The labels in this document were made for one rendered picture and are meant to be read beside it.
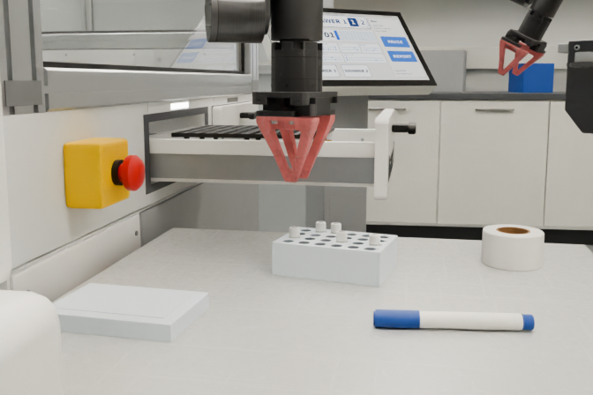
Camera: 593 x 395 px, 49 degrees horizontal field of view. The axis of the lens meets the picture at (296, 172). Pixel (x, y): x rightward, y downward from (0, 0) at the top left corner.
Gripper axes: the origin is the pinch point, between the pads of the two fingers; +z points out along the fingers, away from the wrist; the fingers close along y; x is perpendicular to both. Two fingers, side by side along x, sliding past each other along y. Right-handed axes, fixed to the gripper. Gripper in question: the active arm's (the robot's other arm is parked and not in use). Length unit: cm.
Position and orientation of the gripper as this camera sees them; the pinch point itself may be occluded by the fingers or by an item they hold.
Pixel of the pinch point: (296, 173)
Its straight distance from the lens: 74.5
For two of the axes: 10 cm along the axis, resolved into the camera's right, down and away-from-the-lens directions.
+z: 0.0, 9.9, 1.3
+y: -3.8, 1.2, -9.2
